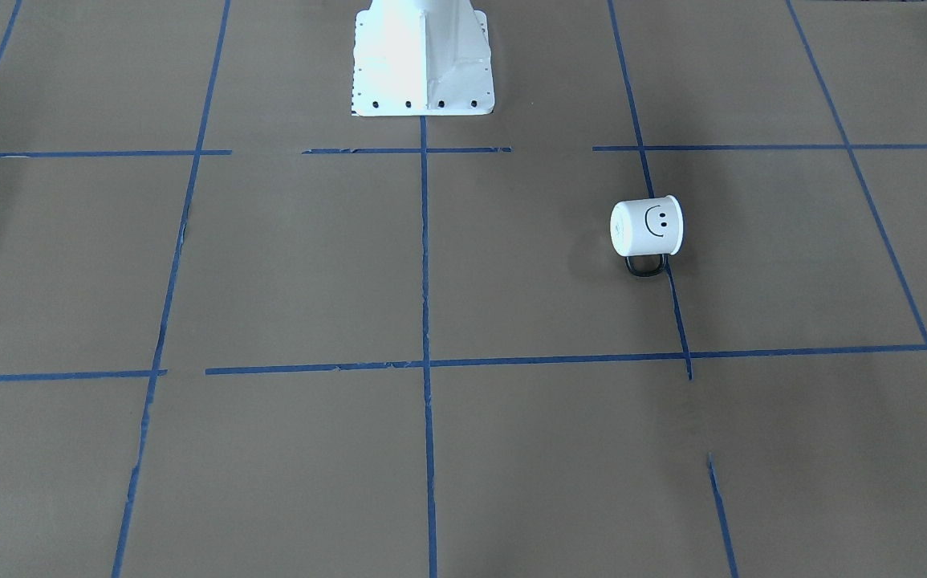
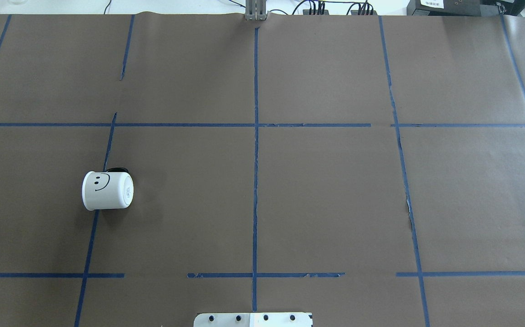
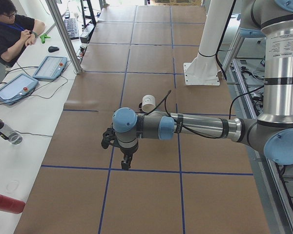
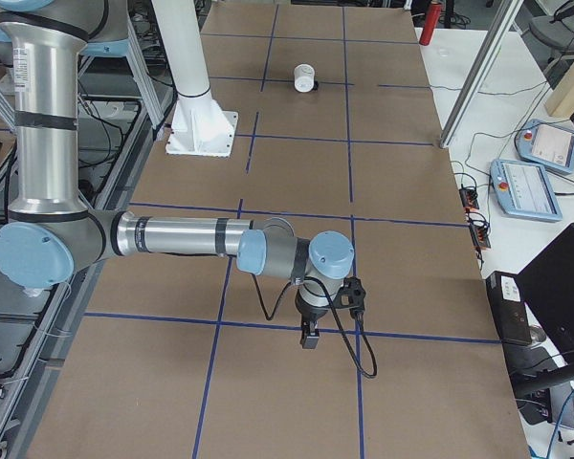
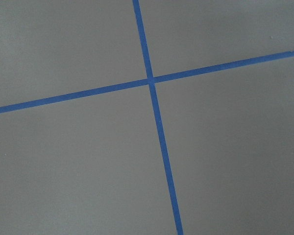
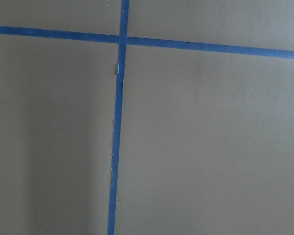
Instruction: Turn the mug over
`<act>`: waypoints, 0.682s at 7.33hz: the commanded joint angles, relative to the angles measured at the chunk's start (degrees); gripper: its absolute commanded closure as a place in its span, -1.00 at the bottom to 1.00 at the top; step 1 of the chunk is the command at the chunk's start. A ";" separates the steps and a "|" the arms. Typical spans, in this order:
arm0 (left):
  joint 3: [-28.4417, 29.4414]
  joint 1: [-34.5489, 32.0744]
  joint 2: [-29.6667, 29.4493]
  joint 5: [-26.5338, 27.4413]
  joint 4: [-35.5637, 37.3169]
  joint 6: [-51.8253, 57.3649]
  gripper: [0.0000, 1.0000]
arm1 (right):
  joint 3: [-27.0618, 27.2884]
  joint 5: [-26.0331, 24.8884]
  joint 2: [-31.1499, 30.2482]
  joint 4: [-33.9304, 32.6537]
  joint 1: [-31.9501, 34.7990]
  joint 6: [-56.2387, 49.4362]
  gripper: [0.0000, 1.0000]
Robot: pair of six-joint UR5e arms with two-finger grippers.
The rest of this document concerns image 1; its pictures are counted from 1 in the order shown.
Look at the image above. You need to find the white smiley enamel mug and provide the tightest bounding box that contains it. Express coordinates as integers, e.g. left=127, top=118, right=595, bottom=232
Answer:
left=609, top=195, right=685, bottom=278

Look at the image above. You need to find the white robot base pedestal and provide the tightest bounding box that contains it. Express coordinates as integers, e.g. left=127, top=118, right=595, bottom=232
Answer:
left=351, top=1, right=496, bottom=117

